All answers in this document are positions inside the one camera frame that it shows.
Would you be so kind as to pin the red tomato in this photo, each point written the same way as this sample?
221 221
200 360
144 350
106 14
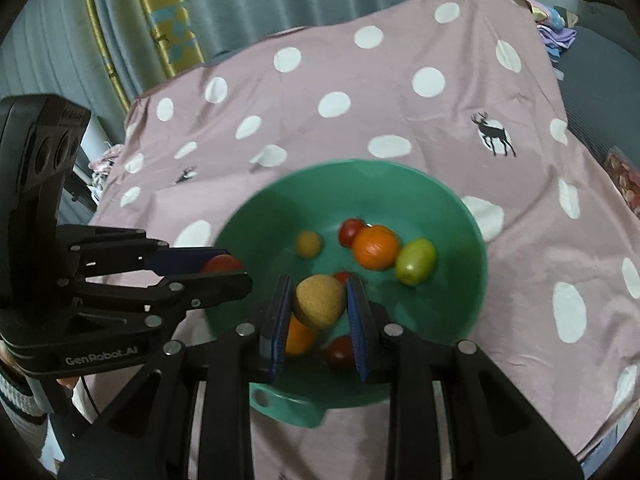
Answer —
222 263
348 231
342 277

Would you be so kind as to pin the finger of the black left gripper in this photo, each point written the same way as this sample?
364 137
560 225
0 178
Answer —
204 290
167 261

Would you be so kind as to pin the small tan round fruit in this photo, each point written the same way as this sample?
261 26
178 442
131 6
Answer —
308 244

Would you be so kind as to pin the dimpled orange mandarin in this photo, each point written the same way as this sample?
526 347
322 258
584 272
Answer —
375 248

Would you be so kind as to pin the person hand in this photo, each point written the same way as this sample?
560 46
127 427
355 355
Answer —
8 361

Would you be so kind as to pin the grey sofa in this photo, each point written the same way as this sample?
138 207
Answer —
600 89

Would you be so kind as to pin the grey-green curtain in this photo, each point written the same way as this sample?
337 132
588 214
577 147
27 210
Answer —
50 49

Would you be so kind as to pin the smooth large orange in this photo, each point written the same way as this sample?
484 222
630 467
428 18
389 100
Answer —
301 338

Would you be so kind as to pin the green apple fruit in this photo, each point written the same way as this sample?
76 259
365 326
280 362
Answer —
416 262

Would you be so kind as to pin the patterned packet on sofa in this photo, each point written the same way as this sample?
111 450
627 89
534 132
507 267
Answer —
625 176

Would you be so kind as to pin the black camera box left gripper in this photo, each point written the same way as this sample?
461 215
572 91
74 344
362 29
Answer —
40 138

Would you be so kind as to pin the yellow patterned curtain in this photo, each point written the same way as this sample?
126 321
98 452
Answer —
142 42

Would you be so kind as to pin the pink polka dot cloth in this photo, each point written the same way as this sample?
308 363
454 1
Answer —
463 91

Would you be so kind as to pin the colourful clothes pile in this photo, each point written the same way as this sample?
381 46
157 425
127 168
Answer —
555 33

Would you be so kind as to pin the larger tan round fruit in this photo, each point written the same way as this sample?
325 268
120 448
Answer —
319 301

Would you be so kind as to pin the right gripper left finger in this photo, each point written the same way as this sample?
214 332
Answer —
186 413

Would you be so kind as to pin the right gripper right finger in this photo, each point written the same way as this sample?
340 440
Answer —
453 413

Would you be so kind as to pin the green bowl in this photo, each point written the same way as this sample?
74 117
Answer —
263 232

